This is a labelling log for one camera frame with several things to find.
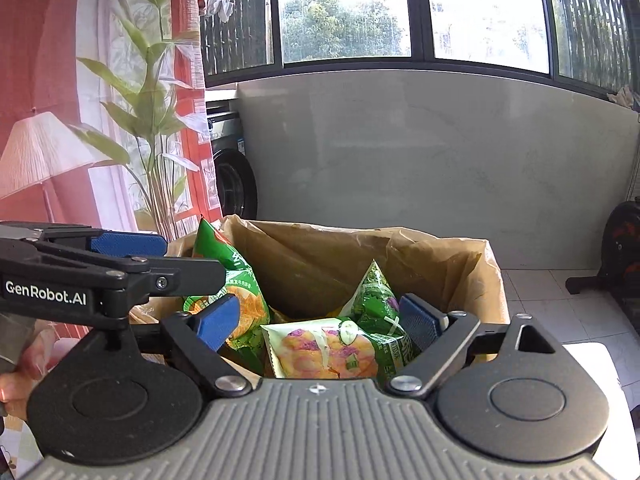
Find brown cardboard box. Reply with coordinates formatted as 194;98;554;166
130;215;511;376

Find printed wall cloth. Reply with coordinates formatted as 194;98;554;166
0;0;223;431

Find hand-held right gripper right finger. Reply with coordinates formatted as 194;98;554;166
385;294;586;400

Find black exercise bike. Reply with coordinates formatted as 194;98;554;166
565;200;640;321

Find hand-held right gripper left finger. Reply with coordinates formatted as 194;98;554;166
75;294;253;398

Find white hanging laundry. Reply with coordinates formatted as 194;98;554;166
205;0;236;23

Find green and red chip bag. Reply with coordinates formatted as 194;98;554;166
182;216;272;361

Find black framed window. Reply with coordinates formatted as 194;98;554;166
200;0;640;111

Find crumpled cloth rag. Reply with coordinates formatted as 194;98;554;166
606;85;640;109

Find person's left hand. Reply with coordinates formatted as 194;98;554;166
0;329;55;420

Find light green vegetable chip bag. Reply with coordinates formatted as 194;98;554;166
260;260;418;381

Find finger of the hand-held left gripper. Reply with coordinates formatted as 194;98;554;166
102;255;229;311
40;227;169;261

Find washing machine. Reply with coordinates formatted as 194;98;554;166
205;102;258;221

